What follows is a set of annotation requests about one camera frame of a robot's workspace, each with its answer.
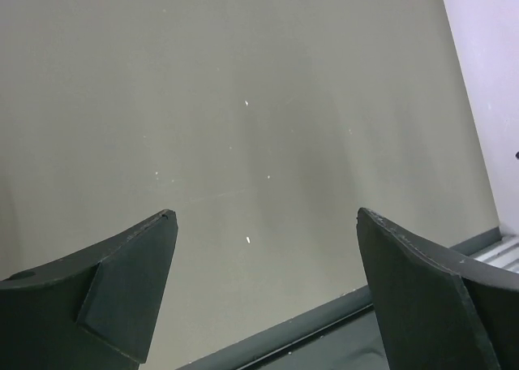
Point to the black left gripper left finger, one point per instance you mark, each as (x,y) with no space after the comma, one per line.
(96,308)

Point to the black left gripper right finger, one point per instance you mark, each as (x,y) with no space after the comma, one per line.
(437,308)

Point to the aluminium frame rail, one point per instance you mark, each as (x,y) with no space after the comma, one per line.
(503,254)

